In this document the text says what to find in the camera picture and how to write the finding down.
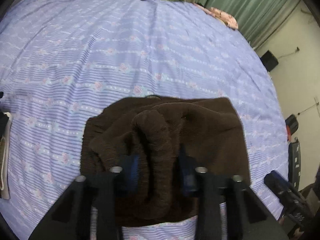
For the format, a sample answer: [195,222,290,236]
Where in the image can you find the dark brown knit pants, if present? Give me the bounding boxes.
[80,96,251,227]

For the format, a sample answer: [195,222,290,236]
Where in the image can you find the black storage rack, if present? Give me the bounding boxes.
[288,137,301,189]

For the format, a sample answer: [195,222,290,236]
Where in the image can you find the black speaker box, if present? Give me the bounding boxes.
[260,50,279,72]

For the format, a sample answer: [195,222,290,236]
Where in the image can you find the lilac floral bed sheet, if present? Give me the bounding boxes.
[1,0,288,239]

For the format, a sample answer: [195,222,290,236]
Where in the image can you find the pink patterned garment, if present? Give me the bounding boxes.
[194,3,239,30]

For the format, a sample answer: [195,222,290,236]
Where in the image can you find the green curtain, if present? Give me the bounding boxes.
[81,0,302,49]

